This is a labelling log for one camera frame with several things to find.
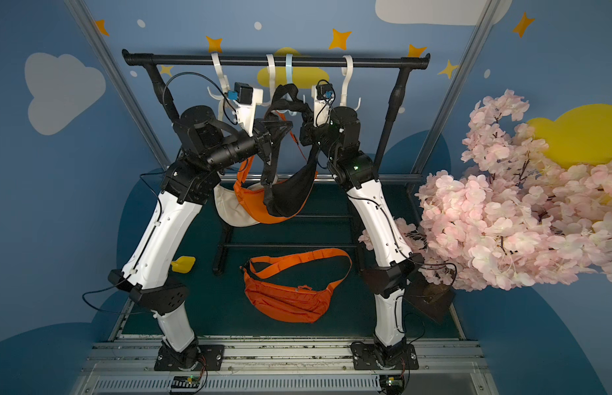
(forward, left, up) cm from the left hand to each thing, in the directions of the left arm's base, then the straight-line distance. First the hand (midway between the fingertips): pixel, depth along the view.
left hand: (289, 118), depth 54 cm
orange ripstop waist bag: (-23, +2, -55) cm, 59 cm away
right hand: (+13, -4, -5) cm, 14 cm away
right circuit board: (-44, -31, -61) cm, 81 cm away
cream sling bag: (+2, +23, -36) cm, 42 cm away
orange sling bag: (+3, +14, -33) cm, 36 cm away
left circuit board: (-45, +31, -61) cm, 82 cm away
